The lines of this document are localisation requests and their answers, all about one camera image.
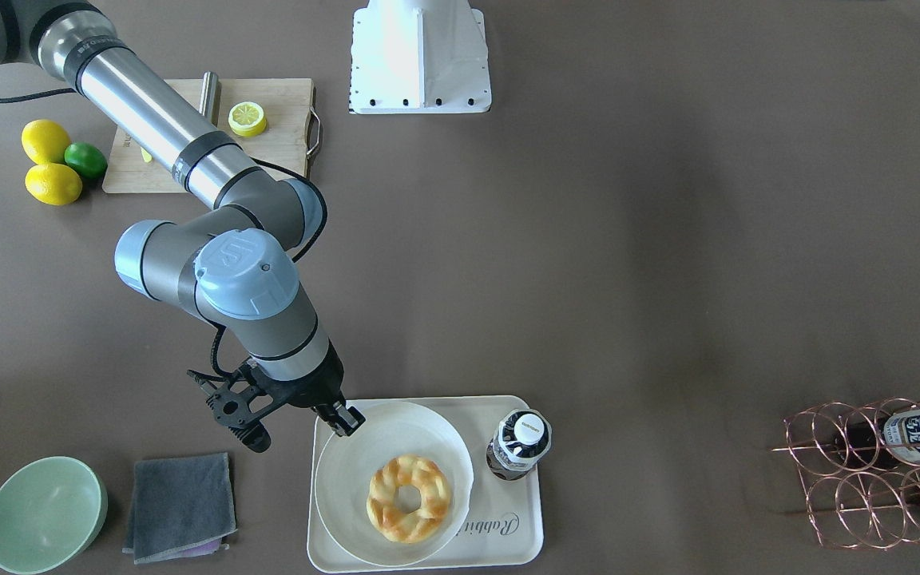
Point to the yellow lemon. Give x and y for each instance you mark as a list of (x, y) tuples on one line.
[(54, 184), (45, 142)]

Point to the steel muddler black tip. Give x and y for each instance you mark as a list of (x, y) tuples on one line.
[(209, 97)]

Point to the wooden cutting board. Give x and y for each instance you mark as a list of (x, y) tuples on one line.
[(287, 103)]

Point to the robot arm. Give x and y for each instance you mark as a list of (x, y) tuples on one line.
[(234, 265)]

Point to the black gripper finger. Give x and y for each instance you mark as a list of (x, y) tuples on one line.
[(342, 419)]

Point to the grey folded cloth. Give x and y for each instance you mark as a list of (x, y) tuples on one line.
[(181, 507)]

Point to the braided donut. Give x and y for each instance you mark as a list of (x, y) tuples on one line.
[(408, 499)]

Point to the cream rabbit tray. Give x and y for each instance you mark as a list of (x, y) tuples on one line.
[(503, 525)]

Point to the lemon half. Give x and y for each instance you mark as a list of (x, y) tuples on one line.
[(247, 119)]

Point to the dark bottle in rack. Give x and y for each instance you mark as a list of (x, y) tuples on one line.
[(884, 443)]

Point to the mint green bowl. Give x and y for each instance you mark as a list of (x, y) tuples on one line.
[(50, 511)]

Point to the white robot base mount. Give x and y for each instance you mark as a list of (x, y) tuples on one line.
[(419, 57)]

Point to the dark drink bottle on tray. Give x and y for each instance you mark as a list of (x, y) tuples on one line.
[(522, 438)]

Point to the green lime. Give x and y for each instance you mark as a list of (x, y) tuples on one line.
[(85, 159)]

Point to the copper wire bottle rack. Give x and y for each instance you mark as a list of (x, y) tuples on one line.
[(857, 495)]

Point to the white round plate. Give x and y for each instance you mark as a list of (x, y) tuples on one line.
[(346, 466)]

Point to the yellow lemon upper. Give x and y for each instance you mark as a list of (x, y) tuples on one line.
[(45, 142)]

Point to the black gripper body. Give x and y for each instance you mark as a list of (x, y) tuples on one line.
[(312, 386)]

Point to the yellow lemon lower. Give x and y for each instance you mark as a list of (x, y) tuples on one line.
[(54, 184)]

